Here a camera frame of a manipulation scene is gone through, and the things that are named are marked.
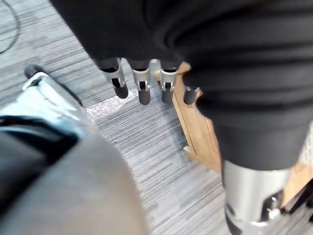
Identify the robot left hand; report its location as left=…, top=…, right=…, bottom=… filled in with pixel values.
left=48, top=0, right=313, bottom=235

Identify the white bed sheet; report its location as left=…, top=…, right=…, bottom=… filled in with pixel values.
left=296, top=136, right=313, bottom=168

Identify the wooden bed frame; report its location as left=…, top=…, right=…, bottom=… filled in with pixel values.
left=156, top=61, right=313, bottom=209

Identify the black floor cable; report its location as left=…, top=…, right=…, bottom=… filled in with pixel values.
left=0, top=0, right=21, bottom=55

